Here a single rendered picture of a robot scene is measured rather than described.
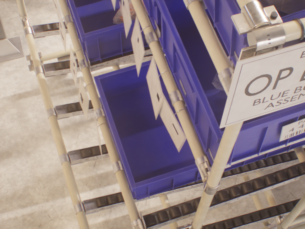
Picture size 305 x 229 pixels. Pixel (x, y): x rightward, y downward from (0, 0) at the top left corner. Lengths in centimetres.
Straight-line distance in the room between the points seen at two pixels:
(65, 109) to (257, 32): 140
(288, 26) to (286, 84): 15
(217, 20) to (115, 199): 106
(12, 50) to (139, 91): 111
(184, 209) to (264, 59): 88
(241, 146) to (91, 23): 85
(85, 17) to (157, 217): 74
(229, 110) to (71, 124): 169
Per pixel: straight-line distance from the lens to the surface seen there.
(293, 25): 85
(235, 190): 169
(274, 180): 173
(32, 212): 245
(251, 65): 85
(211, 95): 143
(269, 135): 131
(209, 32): 107
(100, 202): 195
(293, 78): 96
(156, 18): 149
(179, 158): 171
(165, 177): 155
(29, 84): 272
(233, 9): 91
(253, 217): 209
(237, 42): 97
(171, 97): 144
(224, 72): 102
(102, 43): 181
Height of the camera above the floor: 230
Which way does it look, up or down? 62 degrees down
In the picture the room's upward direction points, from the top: 6 degrees clockwise
